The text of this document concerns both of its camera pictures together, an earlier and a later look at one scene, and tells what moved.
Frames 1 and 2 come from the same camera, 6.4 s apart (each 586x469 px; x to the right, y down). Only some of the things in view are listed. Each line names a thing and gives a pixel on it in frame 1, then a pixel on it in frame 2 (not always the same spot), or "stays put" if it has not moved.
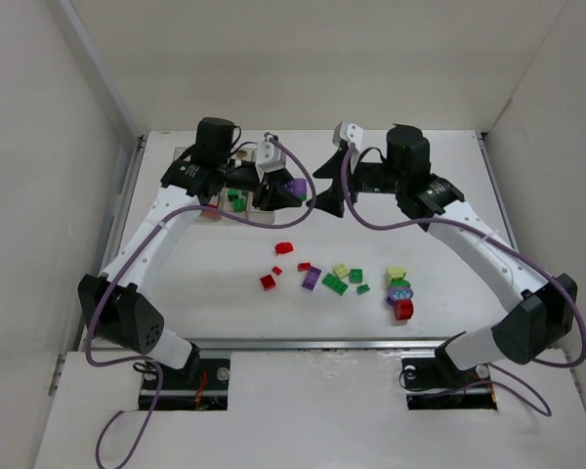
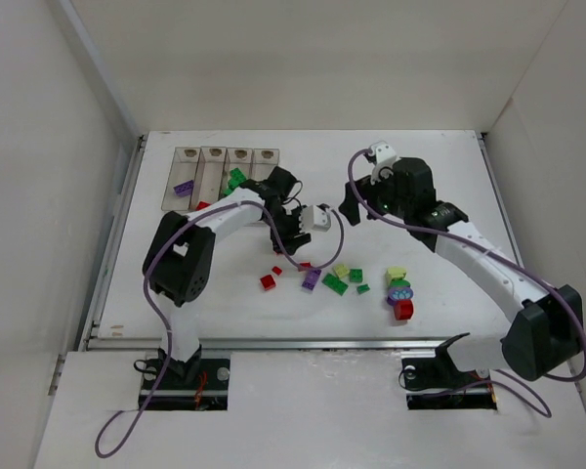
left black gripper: (262, 191) → (287, 231)
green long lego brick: (335, 284) stays put
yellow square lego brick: (341, 270) stays put
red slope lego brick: (268, 281) stays put
